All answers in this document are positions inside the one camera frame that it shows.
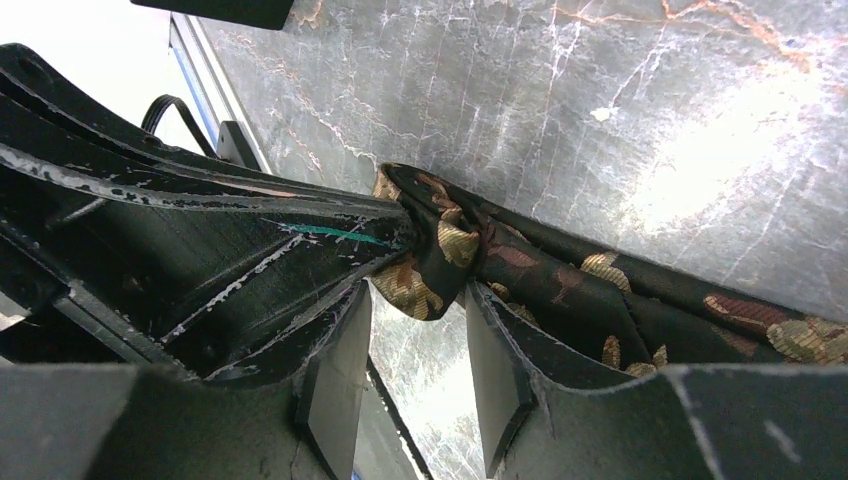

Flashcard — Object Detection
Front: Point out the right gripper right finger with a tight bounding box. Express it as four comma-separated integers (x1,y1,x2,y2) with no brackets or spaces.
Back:
465,283,847,479

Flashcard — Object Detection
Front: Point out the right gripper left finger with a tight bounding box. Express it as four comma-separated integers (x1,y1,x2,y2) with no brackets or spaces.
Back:
1,282,372,479

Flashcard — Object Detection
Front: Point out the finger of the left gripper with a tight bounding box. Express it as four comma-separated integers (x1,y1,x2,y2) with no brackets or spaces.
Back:
1,148,414,387
1,43,405,219

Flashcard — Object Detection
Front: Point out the black gold floral tie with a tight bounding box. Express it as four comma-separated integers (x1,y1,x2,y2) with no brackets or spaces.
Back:
372,163,847,377

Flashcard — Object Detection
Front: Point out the black display box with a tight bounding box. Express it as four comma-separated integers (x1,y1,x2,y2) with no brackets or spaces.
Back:
131,0,294,30

